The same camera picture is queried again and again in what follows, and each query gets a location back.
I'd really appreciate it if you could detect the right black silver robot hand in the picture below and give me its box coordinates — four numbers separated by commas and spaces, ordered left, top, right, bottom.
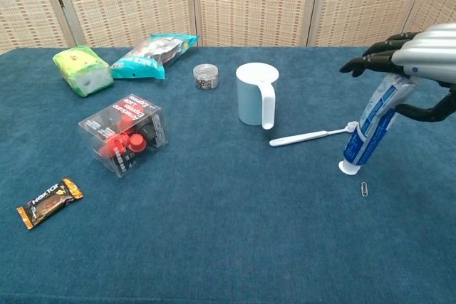
339, 22, 456, 123

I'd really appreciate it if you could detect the blue white toothpaste tube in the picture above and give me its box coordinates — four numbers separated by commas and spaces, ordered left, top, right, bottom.
338, 72, 417, 176

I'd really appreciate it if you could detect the white toothbrush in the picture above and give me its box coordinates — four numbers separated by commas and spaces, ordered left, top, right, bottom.
269, 121, 357, 147

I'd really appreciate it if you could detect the woven folding screen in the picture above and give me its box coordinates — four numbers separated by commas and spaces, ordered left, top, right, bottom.
0, 0, 456, 55

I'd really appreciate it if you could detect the small clear jar white lid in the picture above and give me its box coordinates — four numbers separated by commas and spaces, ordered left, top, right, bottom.
192, 63, 219, 90

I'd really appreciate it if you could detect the blue table cloth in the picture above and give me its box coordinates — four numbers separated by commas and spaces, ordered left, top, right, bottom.
0, 46, 456, 304

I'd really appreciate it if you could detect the teal snack bag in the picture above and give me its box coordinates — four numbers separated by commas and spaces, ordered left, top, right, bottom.
110, 33, 200, 80

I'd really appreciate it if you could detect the clear box of coffee capsules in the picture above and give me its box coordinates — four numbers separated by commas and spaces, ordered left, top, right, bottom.
78, 93, 170, 179

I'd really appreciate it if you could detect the green tissue pack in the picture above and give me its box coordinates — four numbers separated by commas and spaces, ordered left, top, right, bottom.
52, 45, 115, 98

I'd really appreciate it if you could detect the brown orange chocolate bar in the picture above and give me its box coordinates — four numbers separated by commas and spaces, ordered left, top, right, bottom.
16, 177, 85, 231

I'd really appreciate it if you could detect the light blue plastic mug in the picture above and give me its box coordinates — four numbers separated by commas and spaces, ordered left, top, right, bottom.
235, 62, 280, 131

